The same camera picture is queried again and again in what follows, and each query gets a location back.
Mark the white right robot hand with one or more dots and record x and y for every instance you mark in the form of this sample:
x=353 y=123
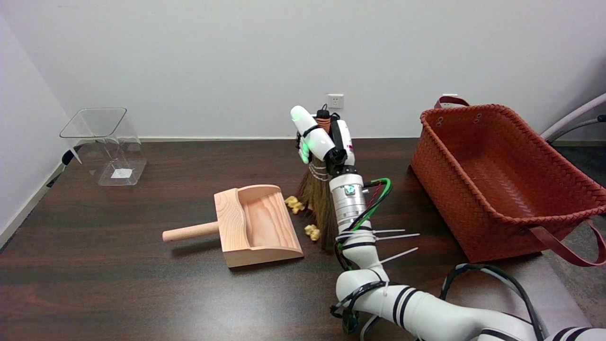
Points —
x=343 y=142

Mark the brown straw hand broom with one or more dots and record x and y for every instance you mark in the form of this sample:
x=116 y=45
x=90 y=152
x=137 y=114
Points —
x=319 y=199

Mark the tan paper ball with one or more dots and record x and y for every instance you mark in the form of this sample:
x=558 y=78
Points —
x=289 y=200
x=312 y=231
x=298 y=207

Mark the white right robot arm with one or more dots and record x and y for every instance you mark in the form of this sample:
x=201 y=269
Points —
x=360 y=251

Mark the wooden dustpan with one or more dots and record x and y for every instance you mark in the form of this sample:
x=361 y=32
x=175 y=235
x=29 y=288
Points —
x=232 y=222

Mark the red woven basket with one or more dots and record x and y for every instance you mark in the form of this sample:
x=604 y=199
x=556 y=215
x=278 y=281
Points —
x=502 y=180

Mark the clear plastic container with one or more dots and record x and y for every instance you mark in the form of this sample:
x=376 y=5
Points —
x=118 y=156

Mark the grey chair tube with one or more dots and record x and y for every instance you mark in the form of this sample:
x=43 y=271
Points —
x=575 y=113

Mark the black chair rod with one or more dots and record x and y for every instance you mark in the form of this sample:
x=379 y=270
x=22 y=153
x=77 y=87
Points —
x=582 y=124

